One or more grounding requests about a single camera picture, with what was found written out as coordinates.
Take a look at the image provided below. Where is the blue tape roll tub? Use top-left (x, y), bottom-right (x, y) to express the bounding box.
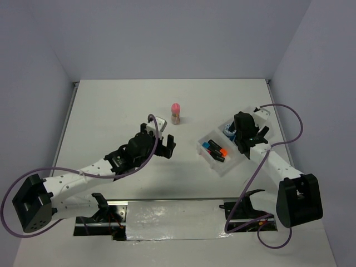
top-left (222, 123), bottom-right (236, 136)
top-left (226, 131), bottom-right (236, 142)

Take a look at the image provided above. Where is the orange cap highlighter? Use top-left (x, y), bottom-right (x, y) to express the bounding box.
top-left (208, 139), bottom-right (228, 157)

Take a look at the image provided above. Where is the blue cap highlighter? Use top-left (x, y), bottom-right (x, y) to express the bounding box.
top-left (202, 142), bottom-right (223, 156)

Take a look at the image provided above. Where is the pink lid small bottle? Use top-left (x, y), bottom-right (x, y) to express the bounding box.
top-left (171, 103), bottom-right (181, 125)

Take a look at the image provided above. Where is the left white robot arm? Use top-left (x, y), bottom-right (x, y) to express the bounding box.
top-left (12, 117), bottom-right (176, 236)

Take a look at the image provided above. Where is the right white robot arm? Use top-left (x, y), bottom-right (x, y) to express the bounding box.
top-left (228, 111), bottom-right (323, 228)

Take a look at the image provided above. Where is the translucent white compartment tray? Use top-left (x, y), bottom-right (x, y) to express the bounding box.
top-left (196, 106), bottom-right (269, 176)

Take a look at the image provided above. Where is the white foil front panel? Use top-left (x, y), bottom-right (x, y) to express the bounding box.
top-left (126, 200), bottom-right (230, 241)

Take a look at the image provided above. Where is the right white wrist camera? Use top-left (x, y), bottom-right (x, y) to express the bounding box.
top-left (252, 107), bottom-right (270, 128)

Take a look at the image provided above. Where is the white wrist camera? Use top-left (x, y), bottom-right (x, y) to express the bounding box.
top-left (252, 107), bottom-right (270, 128)
top-left (146, 117), bottom-right (167, 139)

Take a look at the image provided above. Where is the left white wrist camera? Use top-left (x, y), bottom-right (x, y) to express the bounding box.
top-left (146, 117), bottom-right (167, 139)

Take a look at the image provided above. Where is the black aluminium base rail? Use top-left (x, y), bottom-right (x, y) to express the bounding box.
top-left (73, 190), bottom-right (270, 241)

